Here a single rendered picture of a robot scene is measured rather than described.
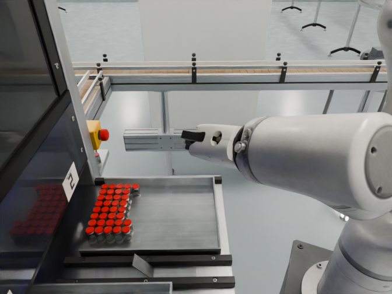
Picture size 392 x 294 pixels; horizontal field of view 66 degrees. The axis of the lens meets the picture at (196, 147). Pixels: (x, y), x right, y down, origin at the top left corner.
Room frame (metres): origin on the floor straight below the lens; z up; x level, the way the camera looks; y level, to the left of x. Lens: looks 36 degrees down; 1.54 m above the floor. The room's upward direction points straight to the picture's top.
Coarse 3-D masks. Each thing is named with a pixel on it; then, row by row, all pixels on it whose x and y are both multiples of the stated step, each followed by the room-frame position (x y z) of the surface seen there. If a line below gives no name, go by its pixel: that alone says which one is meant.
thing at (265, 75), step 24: (96, 72) 1.50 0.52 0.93; (120, 72) 1.50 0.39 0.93; (144, 72) 1.50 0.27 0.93; (168, 72) 1.50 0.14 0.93; (192, 72) 1.45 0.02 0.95; (216, 72) 1.50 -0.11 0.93; (240, 72) 1.50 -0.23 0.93; (264, 72) 1.50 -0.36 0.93; (288, 72) 1.50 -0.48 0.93; (312, 72) 1.50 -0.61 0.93; (336, 72) 1.49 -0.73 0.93; (360, 72) 1.49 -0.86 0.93; (384, 72) 1.49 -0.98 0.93
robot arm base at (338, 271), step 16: (336, 256) 0.35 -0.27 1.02; (320, 272) 0.41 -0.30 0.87; (336, 272) 0.33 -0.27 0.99; (352, 272) 0.31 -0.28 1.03; (304, 288) 0.37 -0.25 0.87; (320, 288) 0.35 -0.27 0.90; (336, 288) 0.32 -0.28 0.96; (352, 288) 0.30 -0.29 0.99; (368, 288) 0.29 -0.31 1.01; (384, 288) 0.28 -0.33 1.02
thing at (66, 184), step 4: (72, 164) 0.59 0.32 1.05; (72, 168) 0.59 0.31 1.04; (68, 172) 0.56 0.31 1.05; (72, 172) 0.58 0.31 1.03; (76, 172) 0.60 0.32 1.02; (68, 176) 0.56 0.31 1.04; (72, 176) 0.58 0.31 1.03; (76, 176) 0.60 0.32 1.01; (64, 180) 0.53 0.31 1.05; (68, 180) 0.55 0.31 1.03; (76, 180) 0.59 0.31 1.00; (64, 184) 0.53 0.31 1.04; (68, 184) 0.54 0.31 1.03; (72, 184) 0.56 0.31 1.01; (64, 188) 0.52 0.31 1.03; (68, 188) 0.54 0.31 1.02; (68, 192) 0.53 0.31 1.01; (72, 192) 0.55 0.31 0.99; (68, 196) 0.53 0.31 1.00; (68, 200) 0.52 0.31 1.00
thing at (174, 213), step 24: (144, 192) 0.66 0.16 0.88; (168, 192) 0.66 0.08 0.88; (192, 192) 0.66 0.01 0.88; (144, 216) 0.57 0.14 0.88; (168, 216) 0.57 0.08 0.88; (192, 216) 0.57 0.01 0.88; (216, 216) 0.54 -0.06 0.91; (144, 240) 0.49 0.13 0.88; (168, 240) 0.49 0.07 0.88; (192, 240) 0.49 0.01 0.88; (216, 240) 0.49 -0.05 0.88
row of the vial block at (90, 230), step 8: (104, 184) 0.65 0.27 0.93; (104, 192) 0.62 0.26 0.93; (104, 200) 0.60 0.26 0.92; (96, 208) 0.56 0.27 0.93; (96, 216) 0.53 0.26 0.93; (88, 224) 0.50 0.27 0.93; (96, 224) 0.51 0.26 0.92; (88, 232) 0.48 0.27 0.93; (88, 240) 0.48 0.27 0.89; (96, 240) 0.48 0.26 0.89
